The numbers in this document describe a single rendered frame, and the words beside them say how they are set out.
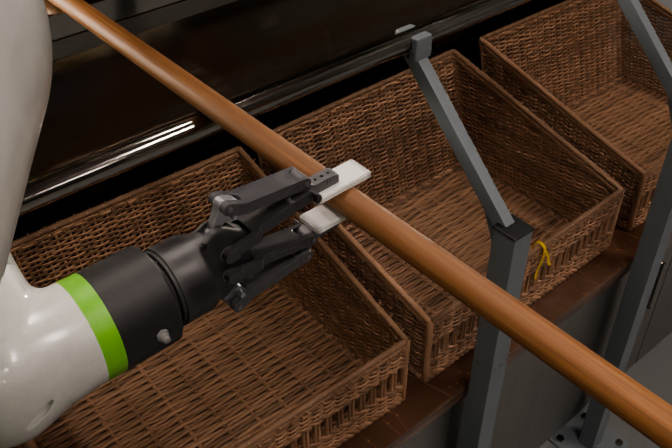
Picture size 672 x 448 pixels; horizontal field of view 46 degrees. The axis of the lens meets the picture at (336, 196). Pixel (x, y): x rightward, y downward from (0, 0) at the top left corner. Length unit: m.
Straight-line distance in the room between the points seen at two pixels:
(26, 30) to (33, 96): 0.02
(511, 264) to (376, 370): 0.27
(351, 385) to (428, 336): 0.17
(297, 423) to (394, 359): 0.19
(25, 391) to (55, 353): 0.03
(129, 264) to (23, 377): 0.12
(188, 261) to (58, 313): 0.11
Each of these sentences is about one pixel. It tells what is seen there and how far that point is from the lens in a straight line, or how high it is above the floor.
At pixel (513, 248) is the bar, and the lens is 1.15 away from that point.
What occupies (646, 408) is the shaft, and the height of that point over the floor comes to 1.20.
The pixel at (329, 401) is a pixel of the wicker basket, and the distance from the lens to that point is 1.23.
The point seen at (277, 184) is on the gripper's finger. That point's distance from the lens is 0.73.
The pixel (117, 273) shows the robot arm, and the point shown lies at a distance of 0.67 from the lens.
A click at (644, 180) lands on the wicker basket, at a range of 1.72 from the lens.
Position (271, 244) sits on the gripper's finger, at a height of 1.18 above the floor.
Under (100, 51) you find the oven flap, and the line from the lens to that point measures 1.34.
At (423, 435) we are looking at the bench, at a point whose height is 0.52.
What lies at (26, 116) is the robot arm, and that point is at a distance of 0.23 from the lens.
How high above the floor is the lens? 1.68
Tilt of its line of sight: 38 degrees down
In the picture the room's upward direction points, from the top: straight up
